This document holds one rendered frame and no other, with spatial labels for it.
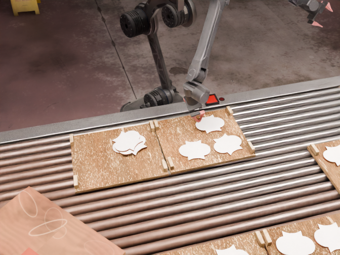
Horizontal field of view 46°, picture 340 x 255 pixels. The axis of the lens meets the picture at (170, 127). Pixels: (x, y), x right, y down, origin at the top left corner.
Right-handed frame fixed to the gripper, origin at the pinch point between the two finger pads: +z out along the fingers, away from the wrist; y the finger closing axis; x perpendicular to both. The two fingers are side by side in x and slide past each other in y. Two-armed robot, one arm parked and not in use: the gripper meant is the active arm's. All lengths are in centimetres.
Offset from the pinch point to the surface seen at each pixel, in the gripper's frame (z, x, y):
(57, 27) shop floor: 97, 93, 292
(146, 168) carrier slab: -0.9, 30.3, -22.5
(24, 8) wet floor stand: 83, 126, 332
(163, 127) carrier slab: 3.4, 17.3, 1.8
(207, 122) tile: 7.6, -4.7, -0.8
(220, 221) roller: 5, 8, -56
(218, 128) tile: 8.1, -8.3, -6.4
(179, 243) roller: 0, 26, -61
